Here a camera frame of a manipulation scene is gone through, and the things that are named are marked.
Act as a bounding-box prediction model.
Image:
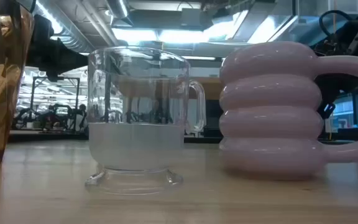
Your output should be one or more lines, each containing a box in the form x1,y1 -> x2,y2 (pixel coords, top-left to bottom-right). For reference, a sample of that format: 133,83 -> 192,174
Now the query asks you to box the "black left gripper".
26,14 -> 89,82

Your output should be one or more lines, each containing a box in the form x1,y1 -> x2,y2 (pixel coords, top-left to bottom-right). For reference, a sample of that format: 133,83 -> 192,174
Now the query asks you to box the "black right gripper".
311,21 -> 358,121

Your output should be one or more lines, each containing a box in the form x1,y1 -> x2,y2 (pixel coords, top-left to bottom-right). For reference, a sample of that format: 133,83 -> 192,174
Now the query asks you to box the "pink ribbed ceramic mug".
218,40 -> 358,181

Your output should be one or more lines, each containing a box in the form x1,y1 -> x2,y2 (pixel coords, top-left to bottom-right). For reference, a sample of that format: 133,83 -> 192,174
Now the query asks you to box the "amber faceted glass tumbler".
0,0 -> 35,166

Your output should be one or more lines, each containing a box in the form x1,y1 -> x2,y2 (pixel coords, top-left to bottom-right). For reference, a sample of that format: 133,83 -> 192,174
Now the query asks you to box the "clear glass mug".
85,45 -> 207,196

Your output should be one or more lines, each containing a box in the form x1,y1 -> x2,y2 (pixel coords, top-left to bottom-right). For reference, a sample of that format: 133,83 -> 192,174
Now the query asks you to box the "ceiling light panel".
112,27 -> 219,45

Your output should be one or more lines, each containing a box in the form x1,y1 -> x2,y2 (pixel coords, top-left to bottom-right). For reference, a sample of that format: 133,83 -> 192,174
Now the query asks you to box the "silver ventilation duct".
32,0 -> 96,54

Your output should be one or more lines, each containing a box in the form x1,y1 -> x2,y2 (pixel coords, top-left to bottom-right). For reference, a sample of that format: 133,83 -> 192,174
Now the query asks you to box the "black background station frame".
29,76 -> 81,131

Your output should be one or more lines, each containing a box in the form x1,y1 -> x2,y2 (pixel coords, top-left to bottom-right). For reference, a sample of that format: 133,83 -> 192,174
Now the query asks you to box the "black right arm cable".
318,9 -> 354,39

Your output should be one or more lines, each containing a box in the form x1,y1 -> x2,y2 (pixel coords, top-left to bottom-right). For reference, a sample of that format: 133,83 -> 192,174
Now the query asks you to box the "wooden shelf with black frame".
116,76 -> 226,101

